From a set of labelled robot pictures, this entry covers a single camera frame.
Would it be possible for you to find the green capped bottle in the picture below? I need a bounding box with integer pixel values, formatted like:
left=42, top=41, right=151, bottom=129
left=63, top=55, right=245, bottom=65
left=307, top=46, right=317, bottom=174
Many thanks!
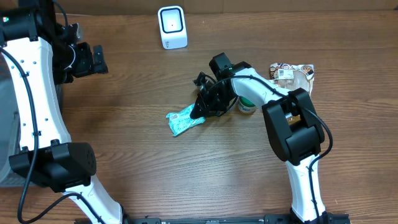
left=238, top=96, right=257, bottom=114

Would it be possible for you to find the teal tissue pack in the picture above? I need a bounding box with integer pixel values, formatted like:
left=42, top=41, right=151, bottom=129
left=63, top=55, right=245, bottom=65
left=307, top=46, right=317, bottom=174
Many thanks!
left=166, top=104, right=205, bottom=137

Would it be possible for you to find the brown white snack pouch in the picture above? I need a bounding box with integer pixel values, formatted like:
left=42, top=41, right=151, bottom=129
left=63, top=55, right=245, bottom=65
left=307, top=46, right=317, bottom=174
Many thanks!
left=269, top=63, right=315, bottom=95

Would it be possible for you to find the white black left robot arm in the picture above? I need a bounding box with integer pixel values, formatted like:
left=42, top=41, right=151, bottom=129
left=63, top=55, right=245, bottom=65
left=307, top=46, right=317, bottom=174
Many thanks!
left=1, top=1, right=128, bottom=223

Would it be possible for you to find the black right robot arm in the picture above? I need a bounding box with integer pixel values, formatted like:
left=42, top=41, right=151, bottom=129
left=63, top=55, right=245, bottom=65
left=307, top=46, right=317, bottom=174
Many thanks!
left=190, top=60, right=331, bottom=223

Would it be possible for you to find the white barcode scanner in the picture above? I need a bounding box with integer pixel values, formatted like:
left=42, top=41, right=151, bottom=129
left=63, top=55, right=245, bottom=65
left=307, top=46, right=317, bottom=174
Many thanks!
left=157, top=6, right=188, bottom=50

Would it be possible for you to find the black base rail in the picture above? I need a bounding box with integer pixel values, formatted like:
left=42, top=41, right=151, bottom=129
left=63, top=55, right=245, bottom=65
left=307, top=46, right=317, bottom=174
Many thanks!
left=123, top=213, right=351, bottom=224

